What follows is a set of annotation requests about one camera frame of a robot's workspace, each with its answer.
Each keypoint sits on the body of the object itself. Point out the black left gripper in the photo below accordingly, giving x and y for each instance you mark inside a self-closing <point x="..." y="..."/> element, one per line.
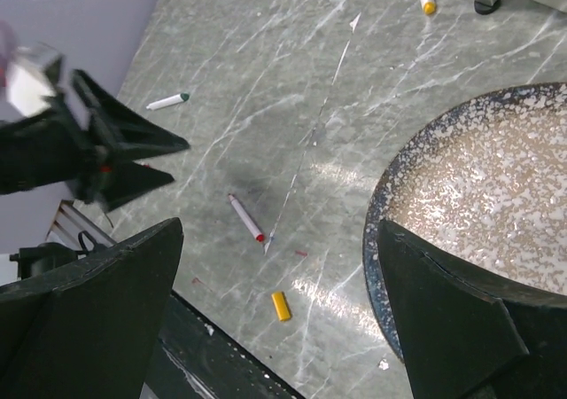
<point x="52" y="147"/>

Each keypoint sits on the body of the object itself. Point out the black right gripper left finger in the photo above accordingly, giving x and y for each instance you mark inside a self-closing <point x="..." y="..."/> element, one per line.
<point x="88" y="329"/>

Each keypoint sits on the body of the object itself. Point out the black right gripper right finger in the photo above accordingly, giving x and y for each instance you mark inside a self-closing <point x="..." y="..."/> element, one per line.
<point x="462" y="327"/>

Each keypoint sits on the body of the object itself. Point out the white pen green tip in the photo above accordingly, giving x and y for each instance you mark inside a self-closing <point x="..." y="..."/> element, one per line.
<point x="173" y="100"/>

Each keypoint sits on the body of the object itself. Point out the white pen red tip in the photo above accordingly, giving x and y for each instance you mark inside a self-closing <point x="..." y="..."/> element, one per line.
<point x="250" y="224"/>

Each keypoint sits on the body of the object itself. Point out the yellow pen cap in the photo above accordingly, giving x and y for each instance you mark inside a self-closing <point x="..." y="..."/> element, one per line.
<point x="281" y="306"/>

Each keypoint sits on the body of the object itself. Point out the speckled ceramic plate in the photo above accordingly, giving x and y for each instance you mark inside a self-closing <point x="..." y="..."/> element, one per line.
<point x="485" y="181"/>

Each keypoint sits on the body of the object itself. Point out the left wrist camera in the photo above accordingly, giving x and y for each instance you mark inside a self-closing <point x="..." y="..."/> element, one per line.
<point x="32" y="77"/>

